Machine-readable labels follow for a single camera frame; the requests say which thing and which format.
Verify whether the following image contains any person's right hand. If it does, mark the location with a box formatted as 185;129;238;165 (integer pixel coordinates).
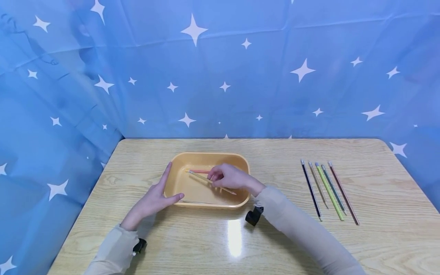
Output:
207;163;266;197

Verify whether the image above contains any dark green pencil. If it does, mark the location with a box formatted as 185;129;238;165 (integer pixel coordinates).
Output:
321;165;347;215

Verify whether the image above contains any person's right forearm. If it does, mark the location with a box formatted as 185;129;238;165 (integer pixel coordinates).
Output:
256;186;367;275

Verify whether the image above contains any dark blue pencil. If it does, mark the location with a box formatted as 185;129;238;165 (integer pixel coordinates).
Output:
301;159;323;222

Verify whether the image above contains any light green pencil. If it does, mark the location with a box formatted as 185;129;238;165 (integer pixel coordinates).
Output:
315;163;345;221

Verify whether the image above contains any person's left forearm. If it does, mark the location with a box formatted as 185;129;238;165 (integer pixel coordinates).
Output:
82;223;140;275

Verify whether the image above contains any person's left hand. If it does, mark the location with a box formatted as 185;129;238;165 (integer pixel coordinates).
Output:
120;162;185;231

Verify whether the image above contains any tan pencil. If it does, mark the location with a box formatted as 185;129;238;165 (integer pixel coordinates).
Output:
308;161;329;209

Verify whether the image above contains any orange plastic tray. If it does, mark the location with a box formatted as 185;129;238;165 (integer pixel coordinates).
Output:
163;152;251;209

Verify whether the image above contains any black wrist band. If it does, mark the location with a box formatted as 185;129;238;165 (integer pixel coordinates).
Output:
245;205;265;226
133;238;148;256

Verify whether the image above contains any yellow pencil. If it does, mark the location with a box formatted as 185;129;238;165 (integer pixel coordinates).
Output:
186;170;237;196

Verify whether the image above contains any brown pencil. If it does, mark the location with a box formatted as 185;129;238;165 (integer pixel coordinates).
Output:
328;162;360;226

